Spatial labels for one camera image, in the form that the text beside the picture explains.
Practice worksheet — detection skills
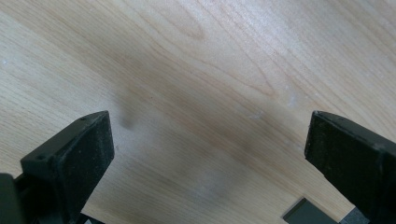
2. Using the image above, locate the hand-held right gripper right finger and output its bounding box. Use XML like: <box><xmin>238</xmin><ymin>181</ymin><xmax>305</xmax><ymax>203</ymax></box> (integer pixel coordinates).
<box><xmin>304</xmin><ymin>110</ymin><xmax>396</xmax><ymax>224</ymax></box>

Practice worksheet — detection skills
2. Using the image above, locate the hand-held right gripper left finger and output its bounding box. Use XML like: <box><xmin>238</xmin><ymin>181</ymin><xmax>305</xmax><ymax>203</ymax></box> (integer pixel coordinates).
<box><xmin>14</xmin><ymin>110</ymin><xmax>116</xmax><ymax>224</ymax></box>

